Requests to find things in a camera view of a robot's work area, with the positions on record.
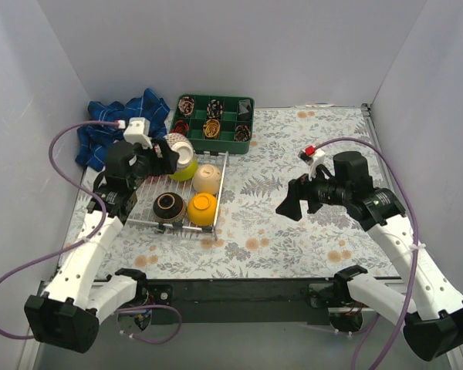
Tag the brown black rolled tie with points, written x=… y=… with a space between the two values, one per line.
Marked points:
x=243 y=133

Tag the white patterned bowl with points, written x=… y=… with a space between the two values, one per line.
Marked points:
x=183 y=147

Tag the green compartment organizer box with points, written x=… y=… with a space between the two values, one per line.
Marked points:
x=221 y=124

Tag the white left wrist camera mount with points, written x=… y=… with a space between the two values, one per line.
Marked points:
x=136 y=130

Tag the yellow rolled tie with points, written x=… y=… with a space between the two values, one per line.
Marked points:
x=211 y=129

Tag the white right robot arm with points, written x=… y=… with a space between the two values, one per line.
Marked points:
x=431 y=312

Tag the lime green bowl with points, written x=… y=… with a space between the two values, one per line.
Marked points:
x=186 y=173

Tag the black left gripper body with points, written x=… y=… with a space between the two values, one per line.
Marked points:
x=161 y=156

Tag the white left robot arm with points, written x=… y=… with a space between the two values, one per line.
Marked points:
x=68 y=314

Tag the dark brown patterned bowl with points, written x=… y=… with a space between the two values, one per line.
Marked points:
x=169 y=207

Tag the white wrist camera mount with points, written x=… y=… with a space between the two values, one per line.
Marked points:
x=313 y=157
x=136 y=130

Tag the yellow bowl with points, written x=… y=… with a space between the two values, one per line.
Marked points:
x=201 y=209

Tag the cream beige bowl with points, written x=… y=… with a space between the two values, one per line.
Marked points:
x=207 y=179

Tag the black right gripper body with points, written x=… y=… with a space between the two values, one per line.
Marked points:
x=306 y=191

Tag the aluminium frame rail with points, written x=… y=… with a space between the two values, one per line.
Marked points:
x=384 y=171

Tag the black folded item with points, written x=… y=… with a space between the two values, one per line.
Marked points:
x=245 y=110

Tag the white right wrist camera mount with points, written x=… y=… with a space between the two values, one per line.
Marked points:
x=313 y=157

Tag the pink black rolled tie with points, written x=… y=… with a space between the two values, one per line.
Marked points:
x=186 y=106

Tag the red black rolled tie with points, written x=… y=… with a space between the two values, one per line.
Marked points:
x=181 y=127

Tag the blue plaid cloth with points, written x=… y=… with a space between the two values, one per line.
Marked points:
x=95 y=139

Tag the dark multicolour rolled tie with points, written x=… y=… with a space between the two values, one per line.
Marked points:
x=214 y=109

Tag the metal wire dish rack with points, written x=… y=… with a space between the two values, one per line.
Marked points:
x=180 y=192

